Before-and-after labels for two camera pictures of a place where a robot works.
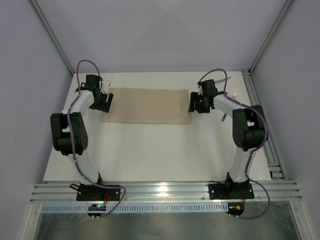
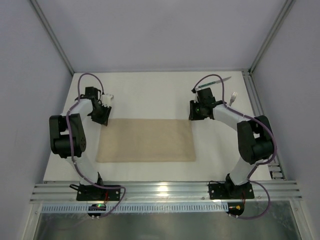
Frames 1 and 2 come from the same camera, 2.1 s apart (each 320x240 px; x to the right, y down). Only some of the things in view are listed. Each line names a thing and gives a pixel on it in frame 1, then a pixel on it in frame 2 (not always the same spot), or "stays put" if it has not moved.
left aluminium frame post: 50,33 stays put
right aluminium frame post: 287,6 stays put
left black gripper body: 104,105 to 102,116
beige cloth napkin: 143,105 to 141,140
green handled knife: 221,80 stays put
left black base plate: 91,192 stays put
